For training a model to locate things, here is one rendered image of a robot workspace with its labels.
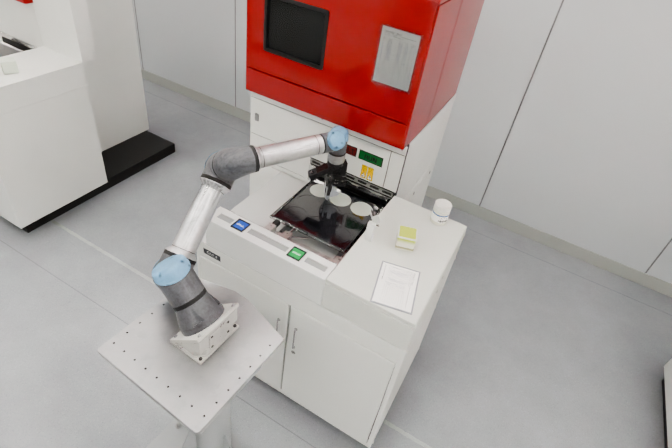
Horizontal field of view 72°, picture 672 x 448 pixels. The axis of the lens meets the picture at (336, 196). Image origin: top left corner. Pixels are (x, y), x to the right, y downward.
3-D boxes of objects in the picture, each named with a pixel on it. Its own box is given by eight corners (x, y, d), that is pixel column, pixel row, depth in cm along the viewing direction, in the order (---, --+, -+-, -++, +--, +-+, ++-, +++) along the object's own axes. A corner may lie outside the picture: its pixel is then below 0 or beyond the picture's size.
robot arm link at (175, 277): (174, 311, 141) (150, 275, 138) (168, 303, 153) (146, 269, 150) (208, 288, 146) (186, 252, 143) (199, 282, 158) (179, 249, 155)
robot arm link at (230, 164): (216, 148, 149) (344, 122, 172) (209, 151, 159) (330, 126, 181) (225, 182, 150) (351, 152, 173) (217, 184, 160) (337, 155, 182)
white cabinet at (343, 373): (273, 279, 286) (280, 172, 237) (416, 356, 255) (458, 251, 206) (201, 354, 239) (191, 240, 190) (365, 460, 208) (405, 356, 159)
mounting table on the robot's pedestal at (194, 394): (199, 455, 137) (197, 434, 129) (103, 372, 154) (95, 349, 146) (290, 350, 169) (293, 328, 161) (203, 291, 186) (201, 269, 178)
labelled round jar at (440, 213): (432, 213, 201) (438, 196, 195) (448, 219, 199) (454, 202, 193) (427, 221, 196) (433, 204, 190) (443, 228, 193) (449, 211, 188)
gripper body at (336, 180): (345, 188, 203) (349, 165, 195) (325, 188, 200) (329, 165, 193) (341, 178, 208) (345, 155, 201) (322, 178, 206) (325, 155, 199)
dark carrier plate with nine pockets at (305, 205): (315, 180, 222) (315, 179, 221) (379, 208, 210) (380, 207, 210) (274, 216, 196) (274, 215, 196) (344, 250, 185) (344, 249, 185)
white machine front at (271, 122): (252, 155, 245) (254, 85, 221) (390, 216, 219) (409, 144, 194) (248, 157, 242) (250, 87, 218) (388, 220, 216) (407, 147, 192)
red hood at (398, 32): (325, 50, 269) (338, -64, 234) (456, 93, 243) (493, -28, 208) (244, 89, 215) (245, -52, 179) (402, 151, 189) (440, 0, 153)
